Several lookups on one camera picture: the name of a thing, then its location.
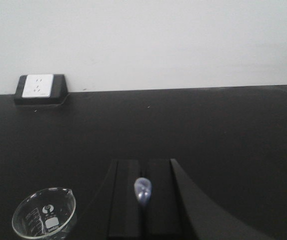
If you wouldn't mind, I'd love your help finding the translucent plastic pipette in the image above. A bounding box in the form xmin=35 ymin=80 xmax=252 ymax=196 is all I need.
xmin=133 ymin=177 xmax=152 ymax=208

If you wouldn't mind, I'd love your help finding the black socket housing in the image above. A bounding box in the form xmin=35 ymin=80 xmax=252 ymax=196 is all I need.
xmin=14 ymin=74 xmax=68 ymax=105

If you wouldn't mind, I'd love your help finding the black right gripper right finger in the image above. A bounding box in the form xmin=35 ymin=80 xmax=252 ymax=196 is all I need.
xmin=142 ymin=157 xmax=244 ymax=240

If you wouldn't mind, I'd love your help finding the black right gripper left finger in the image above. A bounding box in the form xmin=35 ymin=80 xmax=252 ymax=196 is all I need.
xmin=93 ymin=157 xmax=144 ymax=240

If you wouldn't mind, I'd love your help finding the white wall power socket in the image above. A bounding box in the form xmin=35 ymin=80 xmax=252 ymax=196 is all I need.
xmin=22 ymin=74 xmax=54 ymax=98

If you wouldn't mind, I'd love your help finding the clear glass beaker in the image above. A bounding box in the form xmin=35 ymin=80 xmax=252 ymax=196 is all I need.
xmin=11 ymin=187 xmax=77 ymax=240

